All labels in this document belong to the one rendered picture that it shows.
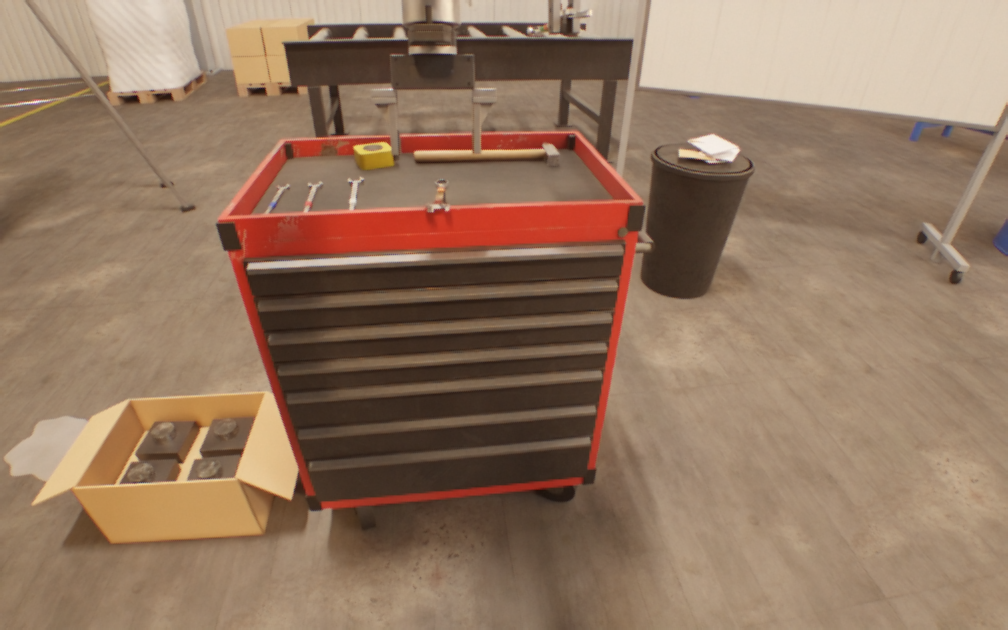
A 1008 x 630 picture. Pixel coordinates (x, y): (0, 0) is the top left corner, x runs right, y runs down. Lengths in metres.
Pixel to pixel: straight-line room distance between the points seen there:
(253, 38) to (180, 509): 5.99
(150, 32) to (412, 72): 6.53
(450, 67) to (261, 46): 6.17
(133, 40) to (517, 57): 4.75
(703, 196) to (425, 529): 1.64
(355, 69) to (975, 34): 3.41
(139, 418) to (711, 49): 2.95
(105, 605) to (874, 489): 2.17
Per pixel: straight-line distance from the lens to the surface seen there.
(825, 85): 3.20
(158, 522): 1.68
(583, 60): 4.07
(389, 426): 1.15
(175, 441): 1.75
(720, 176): 2.25
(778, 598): 1.60
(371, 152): 1.21
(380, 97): 0.90
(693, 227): 2.34
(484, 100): 0.89
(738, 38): 3.10
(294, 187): 1.16
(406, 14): 0.89
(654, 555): 1.55
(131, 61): 7.45
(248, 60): 7.06
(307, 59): 3.90
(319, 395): 1.10
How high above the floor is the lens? 1.29
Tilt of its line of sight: 35 degrees down
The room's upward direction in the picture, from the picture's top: 1 degrees clockwise
